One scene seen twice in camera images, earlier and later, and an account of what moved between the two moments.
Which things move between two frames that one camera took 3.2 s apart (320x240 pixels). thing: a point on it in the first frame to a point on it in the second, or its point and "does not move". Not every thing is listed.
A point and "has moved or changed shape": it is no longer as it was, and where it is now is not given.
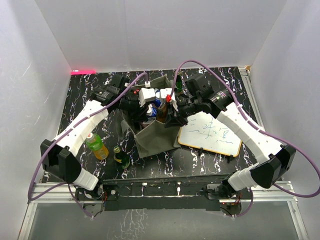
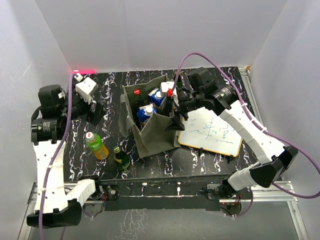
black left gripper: (139, 113) to (94, 117)
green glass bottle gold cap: (179, 82) does not move
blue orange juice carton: (161, 114) has moved or changed shape
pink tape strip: (83, 72) does not move
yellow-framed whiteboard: (202, 130) does not move
